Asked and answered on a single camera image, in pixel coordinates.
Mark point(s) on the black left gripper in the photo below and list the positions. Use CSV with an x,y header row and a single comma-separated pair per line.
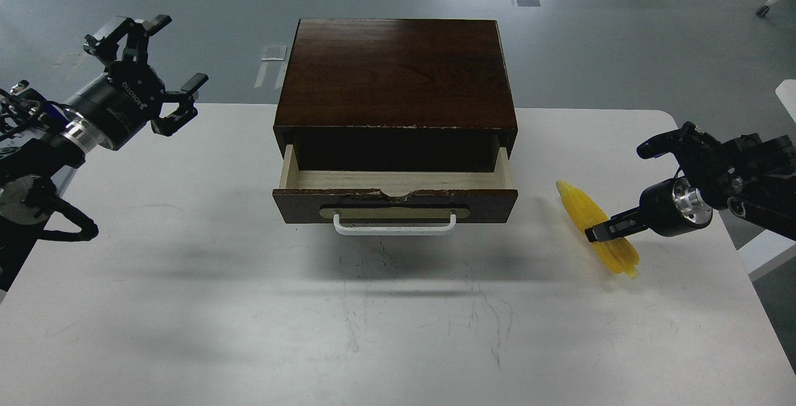
x,y
129,93

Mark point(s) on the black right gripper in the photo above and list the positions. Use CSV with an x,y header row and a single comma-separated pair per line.
x,y
670,208

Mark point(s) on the yellow plastic corn cob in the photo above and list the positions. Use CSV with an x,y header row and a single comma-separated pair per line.
x,y
619,255

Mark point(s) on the wooden drawer with white handle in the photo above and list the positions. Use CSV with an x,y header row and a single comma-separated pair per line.
x,y
394,203

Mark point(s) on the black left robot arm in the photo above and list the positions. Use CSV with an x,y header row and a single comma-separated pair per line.
x,y
44,141

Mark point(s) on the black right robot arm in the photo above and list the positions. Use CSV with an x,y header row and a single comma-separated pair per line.
x,y
752,178

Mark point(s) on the dark wooden drawer cabinet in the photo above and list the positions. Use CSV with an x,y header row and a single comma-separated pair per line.
x,y
406,95

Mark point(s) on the white object at right edge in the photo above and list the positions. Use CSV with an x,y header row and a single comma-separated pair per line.
x,y
785,91

